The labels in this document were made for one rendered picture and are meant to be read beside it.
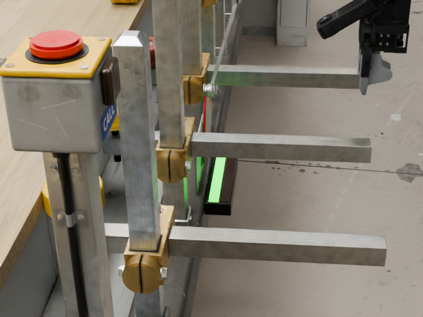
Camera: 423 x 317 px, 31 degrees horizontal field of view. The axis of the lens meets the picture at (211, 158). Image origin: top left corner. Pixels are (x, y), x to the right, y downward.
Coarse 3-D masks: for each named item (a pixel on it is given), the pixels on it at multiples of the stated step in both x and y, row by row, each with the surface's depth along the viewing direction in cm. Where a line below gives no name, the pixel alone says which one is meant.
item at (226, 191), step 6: (228, 162) 145; (234, 162) 144; (228, 168) 143; (234, 168) 143; (228, 174) 141; (228, 180) 139; (222, 186) 137; (228, 186) 137; (222, 192) 135; (228, 192) 135; (222, 198) 134; (228, 198) 134
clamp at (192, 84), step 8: (208, 56) 146; (208, 64) 146; (184, 80) 137; (192, 80) 137; (200, 80) 139; (184, 88) 138; (192, 88) 137; (200, 88) 137; (184, 96) 138; (192, 96) 138; (200, 96) 138; (192, 104) 139
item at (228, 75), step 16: (208, 80) 144; (224, 80) 144; (240, 80) 143; (256, 80) 143; (272, 80) 143; (288, 80) 142; (304, 80) 142; (320, 80) 142; (336, 80) 141; (352, 80) 141
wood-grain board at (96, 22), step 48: (0, 0) 168; (48, 0) 168; (96, 0) 167; (144, 0) 167; (0, 48) 143; (0, 96) 125; (0, 144) 111; (0, 192) 100; (0, 240) 91; (0, 288) 87
